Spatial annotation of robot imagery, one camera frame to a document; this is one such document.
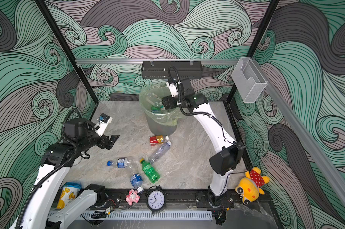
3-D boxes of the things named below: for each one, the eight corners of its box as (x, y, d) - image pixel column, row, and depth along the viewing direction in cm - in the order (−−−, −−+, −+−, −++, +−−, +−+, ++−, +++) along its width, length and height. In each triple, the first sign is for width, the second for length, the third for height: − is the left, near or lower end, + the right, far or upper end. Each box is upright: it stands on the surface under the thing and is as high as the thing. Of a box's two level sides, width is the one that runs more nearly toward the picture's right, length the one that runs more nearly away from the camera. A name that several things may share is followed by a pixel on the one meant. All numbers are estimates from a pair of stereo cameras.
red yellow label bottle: (150, 146, 94) (150, 143, 91) (149, 140, 97) (149, 136, 94) (169, 143, 96) (169, 139, 93) (167, 136, 99) (167, 133, 96)
